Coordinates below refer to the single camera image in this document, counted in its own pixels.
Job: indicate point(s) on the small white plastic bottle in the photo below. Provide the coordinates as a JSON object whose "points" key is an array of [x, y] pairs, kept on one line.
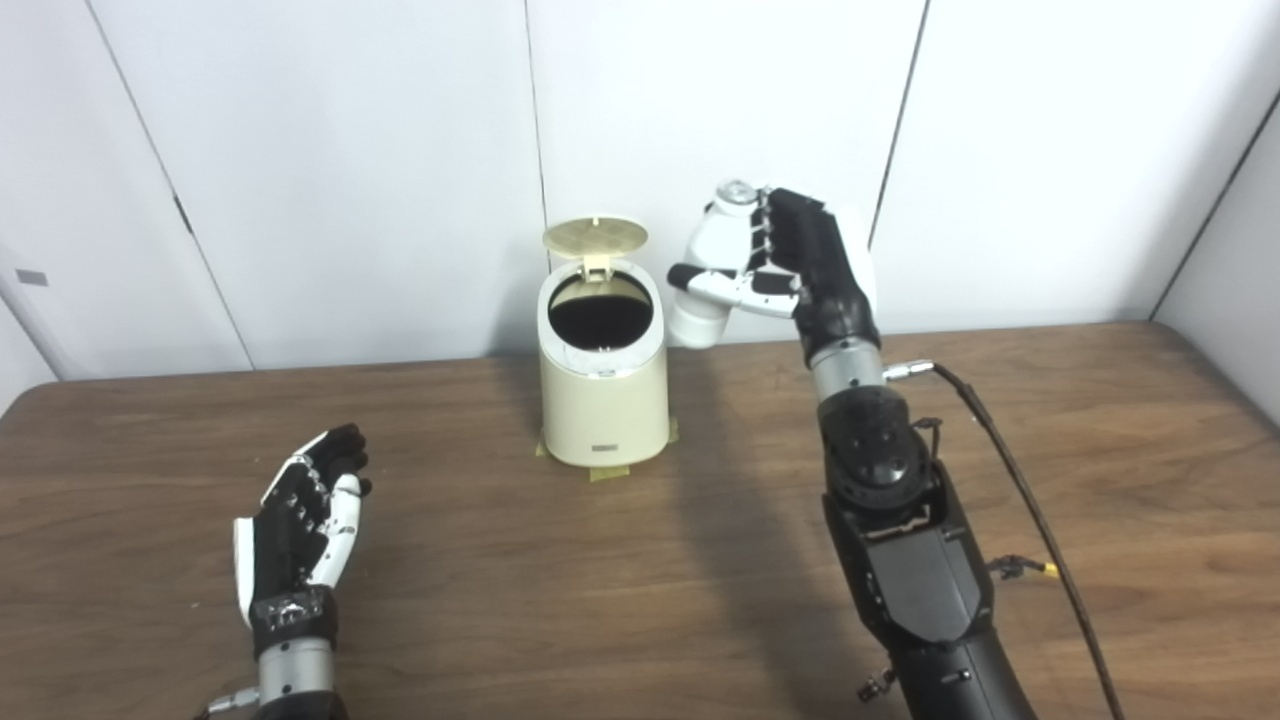
{"points": [[715, 240]]}

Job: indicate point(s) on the round cream bin lid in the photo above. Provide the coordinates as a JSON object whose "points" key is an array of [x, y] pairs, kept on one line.
{"points": [[595, 235]]}

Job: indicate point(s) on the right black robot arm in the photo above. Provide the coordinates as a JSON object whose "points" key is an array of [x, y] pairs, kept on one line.
{"points": [[900, 570]]}

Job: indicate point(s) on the small grey wall label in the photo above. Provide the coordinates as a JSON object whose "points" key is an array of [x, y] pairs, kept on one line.
{"points": [[31, 277]]}

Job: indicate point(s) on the cream-colored bin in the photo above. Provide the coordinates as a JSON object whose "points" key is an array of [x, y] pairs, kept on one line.
{"points": [[600, 420]]}

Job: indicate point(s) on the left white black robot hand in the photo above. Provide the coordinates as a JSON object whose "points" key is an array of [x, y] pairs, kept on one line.
{"points": [[290, 540]]}

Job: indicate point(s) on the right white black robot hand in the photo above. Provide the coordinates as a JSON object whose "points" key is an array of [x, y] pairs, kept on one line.
{"points": [[825, 270]]}

